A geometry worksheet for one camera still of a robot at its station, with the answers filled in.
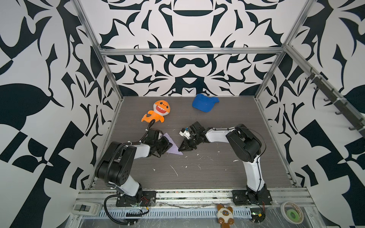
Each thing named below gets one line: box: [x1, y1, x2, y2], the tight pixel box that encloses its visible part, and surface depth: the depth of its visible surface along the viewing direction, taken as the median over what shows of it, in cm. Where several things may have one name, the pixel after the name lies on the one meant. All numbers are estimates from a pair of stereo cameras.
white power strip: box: [71, 200, 103, 217], surface depth 70 cm
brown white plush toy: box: [216, 203, 235, 228], surface depth 69 cm
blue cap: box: [192, 93, 220, 113], surface depth 117 cm
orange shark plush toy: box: [141, 99, 171, 124], surface depth 105 cm
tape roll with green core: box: [280, 201, 304, 225], surface depth 71 cm
